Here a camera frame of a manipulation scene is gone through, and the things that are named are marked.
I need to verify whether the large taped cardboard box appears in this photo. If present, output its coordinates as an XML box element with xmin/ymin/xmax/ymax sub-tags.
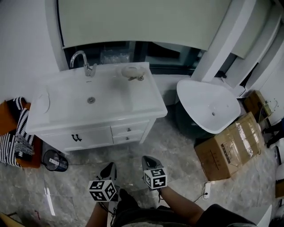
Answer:
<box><xmin>194</xmin><ymin>112</ymin><xmax>266</xmax><ymax>182</ymax></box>

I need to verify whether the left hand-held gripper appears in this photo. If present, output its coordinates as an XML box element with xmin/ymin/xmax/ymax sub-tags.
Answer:
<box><xmin>89</xmin><ymin>162</ymin><xmax>118</xmax><ymax>202</ymax></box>

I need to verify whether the clear plastic packaging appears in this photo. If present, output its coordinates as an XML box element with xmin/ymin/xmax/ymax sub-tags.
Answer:
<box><xmin>99</xmin><ymin>50</ymin><xmax>130</xmax><ymax>65</ymax></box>

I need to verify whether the wide pale roller blind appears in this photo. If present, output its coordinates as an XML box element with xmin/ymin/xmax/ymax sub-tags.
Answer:
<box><xmin>56</xmin><ymin>0</ymin><xmax>233</xmax><ymax>51</ymax></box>

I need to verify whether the narrow pale roller blind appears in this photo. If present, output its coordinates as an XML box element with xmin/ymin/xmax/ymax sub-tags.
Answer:
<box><xmin>230</xmin><ymin>0</ymin><xmax>272</xmax><ymax>59</ymax></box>

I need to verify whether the person's right forearm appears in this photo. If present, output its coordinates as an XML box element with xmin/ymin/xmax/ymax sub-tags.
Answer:
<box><xmin>161</xmin><ymin>186</ymin><xmax>205</xmax><ymax>224</ymax></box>

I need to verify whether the orange cushion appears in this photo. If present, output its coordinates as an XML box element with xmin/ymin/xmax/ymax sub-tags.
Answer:
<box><xmin>0</xmin><ymin>100</ymin><xmax>31</xmax><ymax>136</ymax></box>

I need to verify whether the small printed cardboard box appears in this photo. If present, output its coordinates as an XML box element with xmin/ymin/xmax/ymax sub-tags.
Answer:
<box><xmin>243</xmin><ymin>90</ymin><xmax>272</xmax><ymax>122</ymax></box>

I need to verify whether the white power strip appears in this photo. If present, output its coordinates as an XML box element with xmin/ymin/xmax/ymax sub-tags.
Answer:
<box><xmin>203</xmin><ymin>181</ymin><xmax>213</xmax><ymax>200</ymax></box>

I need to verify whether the black wire waste bin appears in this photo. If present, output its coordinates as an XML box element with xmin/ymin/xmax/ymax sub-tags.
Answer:
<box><xmin>42</xmin><ymin>149</ymin><xmax>69</xmax><ymax>173</ymax></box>

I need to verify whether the orange sofa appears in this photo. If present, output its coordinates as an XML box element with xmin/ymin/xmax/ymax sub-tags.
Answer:
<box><xmin>0</xmin><ymin>99</ymin><xmax>43</xmax><ymax>169</ymax></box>

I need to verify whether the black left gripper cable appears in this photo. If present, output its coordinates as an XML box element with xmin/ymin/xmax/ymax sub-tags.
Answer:
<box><xmin>101</xmin><ymin>200</ymin><xmax>118</xmax><ymax>227</ymax></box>

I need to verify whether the small plain brown box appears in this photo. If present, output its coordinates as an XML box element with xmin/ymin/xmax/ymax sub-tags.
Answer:
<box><xmin>275</xmin><ymin>178</ymin><xmax>284</xmax><ymax>199</ymax></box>

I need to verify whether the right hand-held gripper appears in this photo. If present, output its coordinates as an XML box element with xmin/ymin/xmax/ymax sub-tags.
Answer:
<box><xmin>142</xmin><ymin>156</ymin><xmax>168</xmax><ymax>191</ymax></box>

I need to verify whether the white soap dish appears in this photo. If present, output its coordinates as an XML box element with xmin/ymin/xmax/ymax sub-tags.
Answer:
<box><xmin>121</xmin><ymin>65</ymin><xmax>145</xmax><ymax>78</ymax></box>

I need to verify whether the person's black shirt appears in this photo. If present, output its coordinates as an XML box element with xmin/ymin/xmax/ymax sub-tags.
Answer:
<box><xmin>110</xmin><ymin>204</ymin><xmax>258</xmax><ymax>227</ymax></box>

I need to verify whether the white round dish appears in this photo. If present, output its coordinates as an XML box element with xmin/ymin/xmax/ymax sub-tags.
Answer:
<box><xmin>35</xmin><ymin>90</ymin><xmax>51</xmax><ymax>115</ymax></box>

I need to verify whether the black power strip cable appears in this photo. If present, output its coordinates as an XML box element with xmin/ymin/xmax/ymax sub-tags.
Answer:
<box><xmin>193</xmin><ymin>192</ymin><xmax>208</xmax><ymax>204</ymax></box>

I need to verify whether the person's left forearm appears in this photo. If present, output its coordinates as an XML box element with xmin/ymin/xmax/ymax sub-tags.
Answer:
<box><xmin>85</xmin><ymin>200</ymin><xmax>111</xmax><ymax>227</ymax></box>

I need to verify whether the white panel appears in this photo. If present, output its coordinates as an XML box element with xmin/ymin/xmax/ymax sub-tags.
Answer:
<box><xmin>257</xmin><ymin>204</ymin><xmax>273</xmax><ymax>227</ymax></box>

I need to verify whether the person's black shoe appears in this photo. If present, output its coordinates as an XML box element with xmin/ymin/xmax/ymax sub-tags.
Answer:
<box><xmin>118</xmin><ymin>188</ymin><xmax>139</xmax><ymax>209</ymax></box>

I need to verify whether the dark window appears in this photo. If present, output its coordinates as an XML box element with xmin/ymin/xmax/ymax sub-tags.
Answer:
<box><xmin>63</xmin><ymin>41</ymin><xmax>206</xmax><ymax>75</ymax></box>

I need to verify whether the chrome faucet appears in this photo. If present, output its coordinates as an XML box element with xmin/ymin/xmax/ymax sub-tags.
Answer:
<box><xmin>70</xmin><ymin>50</ymin><xmax>98</xmax><ymax>78</ymax></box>

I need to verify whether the white and green bathtub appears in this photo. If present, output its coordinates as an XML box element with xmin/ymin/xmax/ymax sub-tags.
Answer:
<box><xmin>176</xmin><ymin>79</ymin><xmax>241</xmax><ymax>138</ymax></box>

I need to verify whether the black and white striped blanket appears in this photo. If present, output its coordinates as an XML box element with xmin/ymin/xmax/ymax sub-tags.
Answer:
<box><xmin>0</xmin><ymin>132</ymin><xmax>20</xmax><ymax>167</ymax></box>

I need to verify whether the wooden chair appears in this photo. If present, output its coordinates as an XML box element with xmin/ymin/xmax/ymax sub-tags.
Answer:
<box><xmin>0</xmin><ymin>211</ymin><xmax>23</xmax><ymax>227</ymax></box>

